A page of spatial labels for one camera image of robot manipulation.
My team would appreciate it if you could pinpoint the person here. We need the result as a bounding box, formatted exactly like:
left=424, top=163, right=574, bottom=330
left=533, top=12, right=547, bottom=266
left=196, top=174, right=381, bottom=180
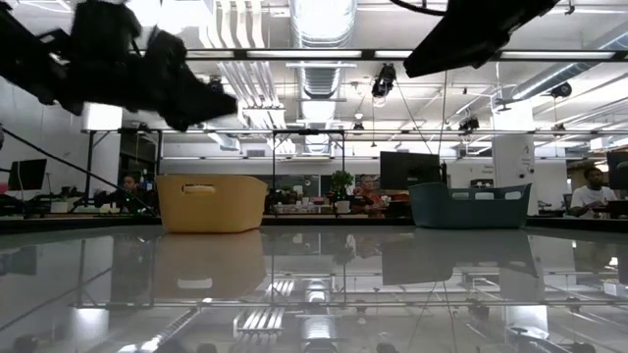
left=568, top=166, right=620, bottom=220
left=119, top=171, right=159, bottom=213
left=350, top=174, right=388, bottom=218

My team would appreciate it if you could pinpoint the silver ventilation duct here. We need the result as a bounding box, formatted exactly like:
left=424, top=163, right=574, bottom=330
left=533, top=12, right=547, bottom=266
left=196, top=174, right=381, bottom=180
left=288, top=0, right=358, bottom=154

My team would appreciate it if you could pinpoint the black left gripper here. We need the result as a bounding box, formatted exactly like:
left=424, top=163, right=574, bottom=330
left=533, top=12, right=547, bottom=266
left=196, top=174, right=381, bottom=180
left=53, top=0, right=239, bottom=132

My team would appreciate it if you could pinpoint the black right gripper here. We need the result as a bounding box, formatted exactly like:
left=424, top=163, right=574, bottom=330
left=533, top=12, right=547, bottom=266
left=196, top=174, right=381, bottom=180
left=402, top=0, right=560, bottom=78

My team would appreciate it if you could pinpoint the black table edge frame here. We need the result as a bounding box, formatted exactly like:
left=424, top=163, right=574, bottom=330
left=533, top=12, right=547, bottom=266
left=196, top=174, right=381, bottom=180
left=0, top=214, right=628, bottom=234

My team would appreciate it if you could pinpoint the black cable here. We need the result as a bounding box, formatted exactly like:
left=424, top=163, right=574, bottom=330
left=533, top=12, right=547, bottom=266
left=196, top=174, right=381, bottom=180
left=390, top=0, right=448, bottom=17

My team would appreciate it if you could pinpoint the green potted plant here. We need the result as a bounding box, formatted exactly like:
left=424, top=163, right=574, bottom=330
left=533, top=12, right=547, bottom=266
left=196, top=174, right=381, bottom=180
left=329, top=170, right=356, bottom=215

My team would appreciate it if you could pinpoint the black overhead frame bar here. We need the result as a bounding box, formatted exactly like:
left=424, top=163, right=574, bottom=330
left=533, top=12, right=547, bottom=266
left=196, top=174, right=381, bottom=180
left=183, top=47, right=628, bottom=63

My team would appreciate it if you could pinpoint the teal plastic bin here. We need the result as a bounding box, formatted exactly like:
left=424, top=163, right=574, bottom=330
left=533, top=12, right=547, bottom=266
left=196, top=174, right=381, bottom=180
left=407, top=181, right=533, bottom=230

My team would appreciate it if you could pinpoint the black diagonal rig brace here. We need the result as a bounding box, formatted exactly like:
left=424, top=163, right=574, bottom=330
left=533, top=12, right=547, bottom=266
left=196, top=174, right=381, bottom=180
left=0, top=126, right=159, bottom=218

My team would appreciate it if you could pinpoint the black hanging spotlight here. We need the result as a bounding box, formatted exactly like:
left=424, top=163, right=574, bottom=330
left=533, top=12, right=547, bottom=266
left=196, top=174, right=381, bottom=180
left=370, top=62, right=398, bottom=99

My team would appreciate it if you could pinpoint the black computer monitor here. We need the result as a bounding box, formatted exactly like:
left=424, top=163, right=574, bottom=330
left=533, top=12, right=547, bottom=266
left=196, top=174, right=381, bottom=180
left=7, top=158, right=49, bottom=192
left=605, top=150, right=628, bottom=191
left=380, top=150, right=443, bottom=191

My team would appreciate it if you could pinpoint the yellow plastic bin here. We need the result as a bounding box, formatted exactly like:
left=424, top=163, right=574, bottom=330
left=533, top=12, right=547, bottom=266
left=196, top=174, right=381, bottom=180
left=155, top=175, right=270, bottom=233

